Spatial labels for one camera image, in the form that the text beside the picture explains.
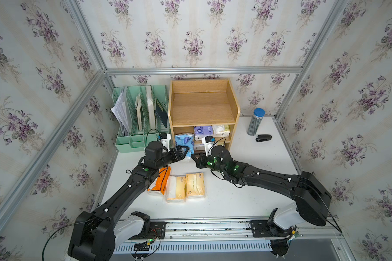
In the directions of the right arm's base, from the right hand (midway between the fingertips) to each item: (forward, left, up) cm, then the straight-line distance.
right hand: (191, 156), depth 77 cm
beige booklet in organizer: (+34, +34, +2) cm, 49 cm away
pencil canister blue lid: (+31, -40, -2) cm, 50 cm away
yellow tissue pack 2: (-9, -2, -13) cm, 16 cm away
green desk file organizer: (+34, +34, -4) cm, 48 cm away
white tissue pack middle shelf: (+14, -15, +3) cm, 21 cm away
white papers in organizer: (+24, +40, +7) cm, 47 cm away
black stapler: (+26, -46, -18) cm, 56 cm away
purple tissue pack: (+14, -5, +3) cm, 15 cm away
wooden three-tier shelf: (+24, -5, +13) cm, 28 cm away
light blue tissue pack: (+10, +4, +1) cm, 10 cm away
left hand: (+3, +3, +1) cm, 4 cm away
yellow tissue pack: (-11, +8, -14) cm, 19 cm away
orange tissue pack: (-10, +16, -13) cm, 23 cm away
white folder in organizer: (+31, +26, +2) cm, 41 cm away
